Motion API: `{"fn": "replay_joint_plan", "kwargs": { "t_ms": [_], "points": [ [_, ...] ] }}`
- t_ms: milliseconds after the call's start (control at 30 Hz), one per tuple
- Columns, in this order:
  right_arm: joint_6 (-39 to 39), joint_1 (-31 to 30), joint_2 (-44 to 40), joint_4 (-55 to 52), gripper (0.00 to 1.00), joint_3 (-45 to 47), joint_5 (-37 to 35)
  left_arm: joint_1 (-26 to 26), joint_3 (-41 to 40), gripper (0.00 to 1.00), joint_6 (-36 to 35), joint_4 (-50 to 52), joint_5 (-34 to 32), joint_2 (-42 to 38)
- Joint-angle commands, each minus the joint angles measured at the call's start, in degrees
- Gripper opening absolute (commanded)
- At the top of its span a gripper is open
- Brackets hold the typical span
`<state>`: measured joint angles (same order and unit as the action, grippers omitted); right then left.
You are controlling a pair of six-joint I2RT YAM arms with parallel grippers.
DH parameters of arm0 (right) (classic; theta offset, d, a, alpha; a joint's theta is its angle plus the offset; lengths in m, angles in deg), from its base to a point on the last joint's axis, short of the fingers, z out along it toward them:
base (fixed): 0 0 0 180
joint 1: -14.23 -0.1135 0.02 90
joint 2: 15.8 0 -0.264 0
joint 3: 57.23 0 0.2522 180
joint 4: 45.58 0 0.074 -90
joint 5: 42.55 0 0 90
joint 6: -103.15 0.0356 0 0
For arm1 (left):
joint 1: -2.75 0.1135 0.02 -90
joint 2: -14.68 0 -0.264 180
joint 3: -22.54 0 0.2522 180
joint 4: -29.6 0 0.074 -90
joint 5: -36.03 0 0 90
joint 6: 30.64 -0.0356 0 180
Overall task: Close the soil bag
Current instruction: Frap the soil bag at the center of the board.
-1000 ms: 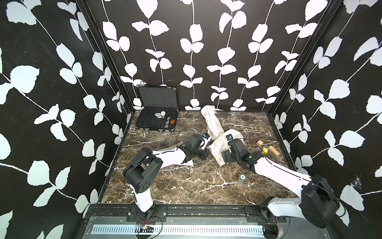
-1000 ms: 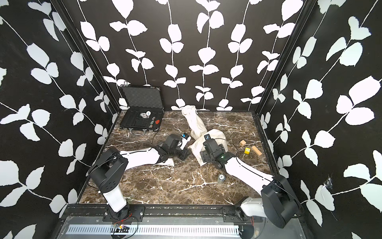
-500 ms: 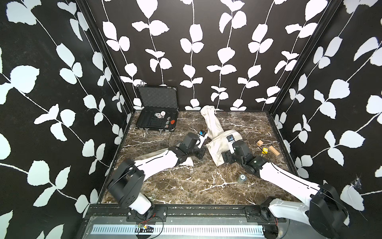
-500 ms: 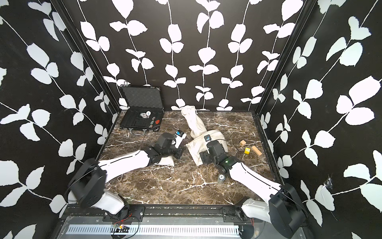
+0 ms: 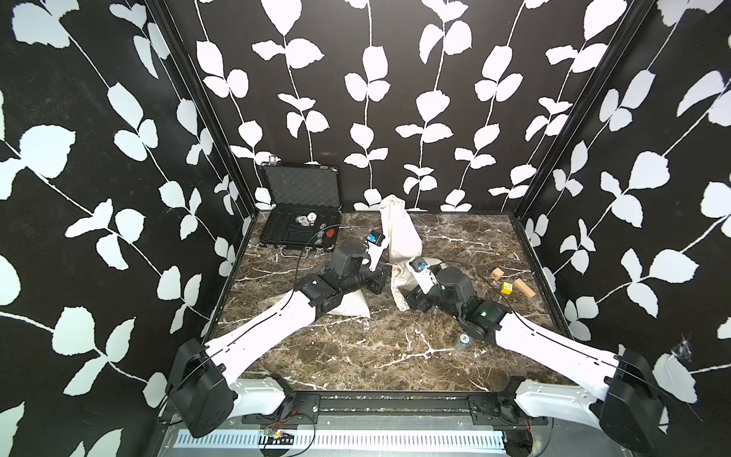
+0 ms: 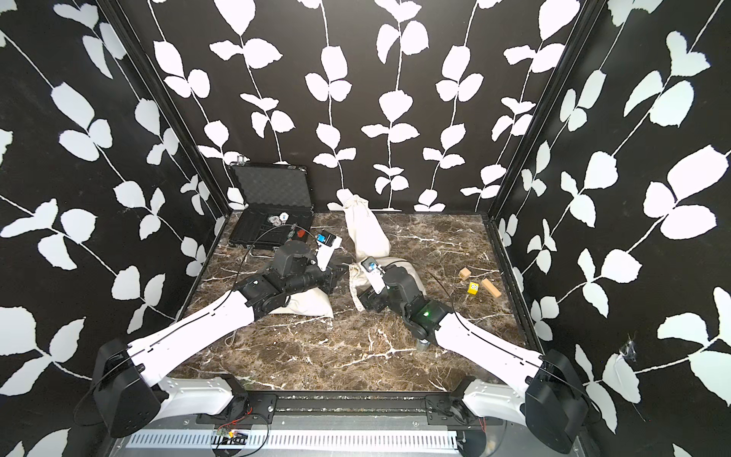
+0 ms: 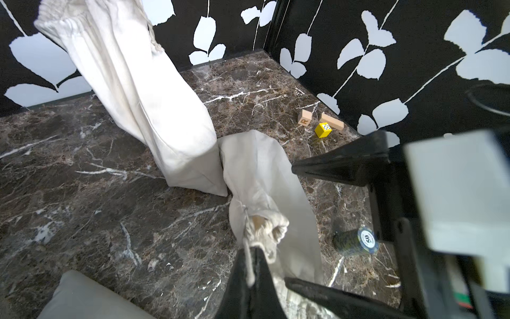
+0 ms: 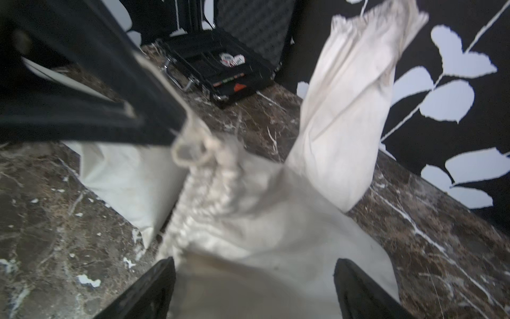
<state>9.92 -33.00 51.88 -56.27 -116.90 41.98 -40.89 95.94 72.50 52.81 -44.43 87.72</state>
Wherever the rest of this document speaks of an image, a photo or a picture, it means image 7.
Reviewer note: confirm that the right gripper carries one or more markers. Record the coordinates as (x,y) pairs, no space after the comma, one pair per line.
(435,284)

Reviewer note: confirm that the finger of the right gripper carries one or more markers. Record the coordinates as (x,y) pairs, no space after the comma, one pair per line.
(357,163)

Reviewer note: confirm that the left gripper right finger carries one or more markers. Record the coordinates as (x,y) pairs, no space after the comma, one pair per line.
(342,304)

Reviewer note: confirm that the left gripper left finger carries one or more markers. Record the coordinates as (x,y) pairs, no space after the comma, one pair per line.
(258,301)

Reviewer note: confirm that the tall white cloth bag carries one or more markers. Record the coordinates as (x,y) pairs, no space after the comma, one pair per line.
(113,46)

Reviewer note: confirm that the yellow dice cube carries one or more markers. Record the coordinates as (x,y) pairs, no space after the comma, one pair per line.
(323,130)

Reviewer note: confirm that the long wooden block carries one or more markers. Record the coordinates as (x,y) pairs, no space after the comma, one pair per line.
(332,121)

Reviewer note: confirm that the small wooden cube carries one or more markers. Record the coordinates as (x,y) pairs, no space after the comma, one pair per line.
(304,118)

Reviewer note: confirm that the poker chip stack roll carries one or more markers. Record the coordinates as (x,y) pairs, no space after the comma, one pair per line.
(361,241)

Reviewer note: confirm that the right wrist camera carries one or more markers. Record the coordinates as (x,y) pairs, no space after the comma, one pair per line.
(463,192)

